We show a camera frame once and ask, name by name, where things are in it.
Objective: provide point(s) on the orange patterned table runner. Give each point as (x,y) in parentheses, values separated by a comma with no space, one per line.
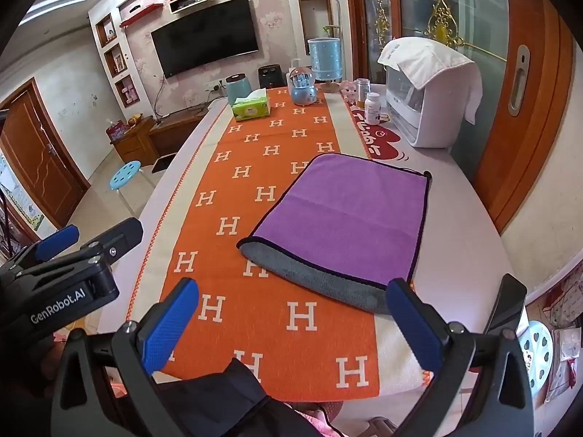
(227,186)

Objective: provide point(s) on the white pill bottle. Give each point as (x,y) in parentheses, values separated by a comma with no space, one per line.
(372,110)

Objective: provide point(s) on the pile of packets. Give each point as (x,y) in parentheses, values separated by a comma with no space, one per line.
(567,323)

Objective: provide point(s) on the red wall shelf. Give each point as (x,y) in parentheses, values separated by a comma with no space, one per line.
(141,14)

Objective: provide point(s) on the pink garment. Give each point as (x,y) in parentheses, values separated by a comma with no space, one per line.
(314,419)

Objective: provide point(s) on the black floor mat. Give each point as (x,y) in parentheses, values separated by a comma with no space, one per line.
(162,164)

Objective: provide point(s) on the black television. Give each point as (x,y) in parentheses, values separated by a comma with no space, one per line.
(205,36)

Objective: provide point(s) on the blue snow globe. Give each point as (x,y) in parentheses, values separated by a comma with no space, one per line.
(303,93)

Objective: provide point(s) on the light blue basket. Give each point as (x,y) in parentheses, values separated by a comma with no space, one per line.
(324,60)

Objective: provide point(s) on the yellow wall shelf box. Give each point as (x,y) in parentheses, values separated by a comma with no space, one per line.
(191,1)

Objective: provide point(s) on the dark cloth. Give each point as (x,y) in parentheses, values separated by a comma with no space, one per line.
(227,405)

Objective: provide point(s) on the wooden television cabinet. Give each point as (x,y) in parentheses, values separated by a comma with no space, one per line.
(159,136)

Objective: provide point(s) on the pink pig toy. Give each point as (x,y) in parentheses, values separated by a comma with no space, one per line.
(350,92)

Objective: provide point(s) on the glass jar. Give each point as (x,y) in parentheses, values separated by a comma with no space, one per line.
(363,89)

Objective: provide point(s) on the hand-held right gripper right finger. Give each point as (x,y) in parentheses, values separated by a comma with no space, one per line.
(414,327)

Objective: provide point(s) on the wall poster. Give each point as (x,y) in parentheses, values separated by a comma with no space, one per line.
(20,200)

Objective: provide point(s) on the light blue heart stool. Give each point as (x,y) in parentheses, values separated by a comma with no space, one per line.
(539,355)

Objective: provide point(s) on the white towel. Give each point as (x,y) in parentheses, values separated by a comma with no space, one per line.
(432,61)

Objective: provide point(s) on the black air fryer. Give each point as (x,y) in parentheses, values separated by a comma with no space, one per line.
(271,77)

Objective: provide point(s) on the wooden sliding glass door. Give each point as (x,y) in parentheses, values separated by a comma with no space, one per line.
(528,154)

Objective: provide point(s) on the white countertop appliance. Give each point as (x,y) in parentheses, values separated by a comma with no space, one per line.
(432,123)

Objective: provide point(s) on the teal jar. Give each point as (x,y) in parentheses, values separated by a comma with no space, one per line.
(237,91)

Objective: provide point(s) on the red printed table mat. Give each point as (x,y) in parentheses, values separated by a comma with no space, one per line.
(380,141)

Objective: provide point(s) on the blue round stool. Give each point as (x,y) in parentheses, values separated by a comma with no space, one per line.
(125,175)

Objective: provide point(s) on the gold hanging ornament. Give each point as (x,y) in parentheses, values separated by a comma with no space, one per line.
(442,13)

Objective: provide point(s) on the red box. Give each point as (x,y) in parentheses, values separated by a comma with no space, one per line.
(116,131)

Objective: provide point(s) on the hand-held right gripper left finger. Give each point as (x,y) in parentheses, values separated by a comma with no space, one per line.
(173,323)

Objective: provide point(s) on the purple towel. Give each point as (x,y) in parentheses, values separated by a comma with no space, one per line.
(346,218)

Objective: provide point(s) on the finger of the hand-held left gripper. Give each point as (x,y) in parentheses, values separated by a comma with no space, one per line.
(116,239)
(57,241)

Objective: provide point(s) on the green tissue box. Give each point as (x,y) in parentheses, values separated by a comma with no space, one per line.
(251,109)

